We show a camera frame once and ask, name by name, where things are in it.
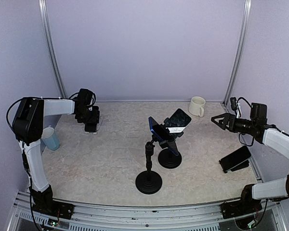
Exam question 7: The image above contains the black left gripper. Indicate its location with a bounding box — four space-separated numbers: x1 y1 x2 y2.
78 107 100 123

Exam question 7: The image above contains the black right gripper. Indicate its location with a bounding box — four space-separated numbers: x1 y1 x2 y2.
212 112 256 134

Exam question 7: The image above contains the black phone with silver back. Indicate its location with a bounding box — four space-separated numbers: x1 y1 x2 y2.
164 108 192 128

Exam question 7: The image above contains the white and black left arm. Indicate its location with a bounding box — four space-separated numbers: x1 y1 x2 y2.
8 89 101 214

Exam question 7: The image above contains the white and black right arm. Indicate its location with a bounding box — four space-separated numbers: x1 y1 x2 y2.
211 102 289 214

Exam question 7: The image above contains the white folding phone stand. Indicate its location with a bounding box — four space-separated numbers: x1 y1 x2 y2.
84 115 104 135

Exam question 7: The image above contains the black folding phone stand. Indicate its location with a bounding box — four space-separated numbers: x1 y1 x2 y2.
219 160 250 173

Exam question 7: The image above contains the blue phone in front holder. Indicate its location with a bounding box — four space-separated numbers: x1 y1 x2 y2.
148 116 180 156

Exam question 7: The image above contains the black round stand base rear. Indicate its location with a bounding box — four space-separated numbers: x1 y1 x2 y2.
158 117 185 170

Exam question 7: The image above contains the black front stand with pole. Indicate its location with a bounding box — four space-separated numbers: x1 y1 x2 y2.
135 135 162 195

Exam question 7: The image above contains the white ceramic mug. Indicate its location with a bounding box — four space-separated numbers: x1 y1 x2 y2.
188 96 206 117

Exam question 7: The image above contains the light blue plastic cup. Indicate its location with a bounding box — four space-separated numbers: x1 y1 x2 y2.
41 127 60 151

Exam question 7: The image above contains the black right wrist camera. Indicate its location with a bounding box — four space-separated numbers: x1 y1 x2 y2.
230 97 237 111

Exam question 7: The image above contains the aluminium front rail base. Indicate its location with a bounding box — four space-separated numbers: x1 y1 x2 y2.
5 192 288 231

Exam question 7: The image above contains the right aluminium frame post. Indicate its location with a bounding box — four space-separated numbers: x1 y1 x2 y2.
223 0 252 107

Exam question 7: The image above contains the aluminium frame post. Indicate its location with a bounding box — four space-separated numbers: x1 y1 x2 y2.
39 0 67 98
223 0 252 107

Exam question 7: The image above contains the left aluminium frame post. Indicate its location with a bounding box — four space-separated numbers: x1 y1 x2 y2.
39 0 67 98

